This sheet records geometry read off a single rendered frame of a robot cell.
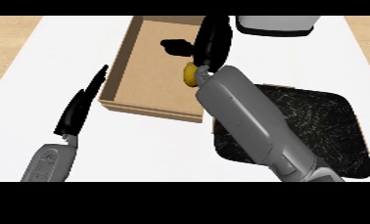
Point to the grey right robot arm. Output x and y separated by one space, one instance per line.
253 122

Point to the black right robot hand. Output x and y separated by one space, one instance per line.
213 43

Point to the yellow lemon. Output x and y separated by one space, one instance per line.
190 74

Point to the black speckled tray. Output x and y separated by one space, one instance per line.
316 123

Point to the brown cardboard box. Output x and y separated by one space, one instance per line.
154 71

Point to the pale grey appliance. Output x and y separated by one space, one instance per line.
277 24

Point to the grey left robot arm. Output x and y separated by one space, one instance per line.
52 159

